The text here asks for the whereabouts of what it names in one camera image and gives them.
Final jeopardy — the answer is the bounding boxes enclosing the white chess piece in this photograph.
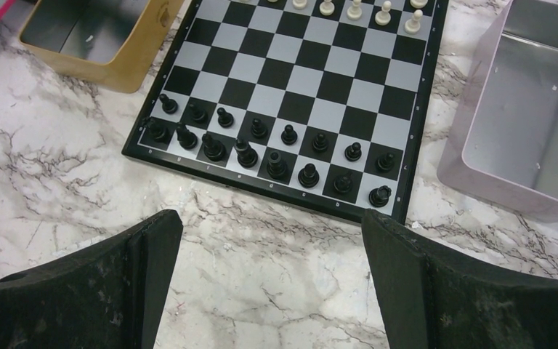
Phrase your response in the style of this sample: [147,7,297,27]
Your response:
[374,0,392,26]
[319,0,335,16]
[292,0,307,10]
[404,9,423,35]
[346,0,363,20]
[410,0,428,9]

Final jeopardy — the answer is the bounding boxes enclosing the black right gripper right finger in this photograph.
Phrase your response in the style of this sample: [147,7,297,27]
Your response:
[361,209,558,348]

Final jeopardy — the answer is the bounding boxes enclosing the silver metal tin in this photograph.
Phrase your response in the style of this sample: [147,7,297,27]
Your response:
[437,1,558,222]

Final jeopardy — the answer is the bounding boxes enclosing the black and white chessboard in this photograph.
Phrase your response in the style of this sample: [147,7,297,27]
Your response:
[122,1,448,222]

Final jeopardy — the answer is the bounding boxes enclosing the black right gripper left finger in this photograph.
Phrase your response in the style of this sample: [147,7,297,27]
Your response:
[0,209,183,348]

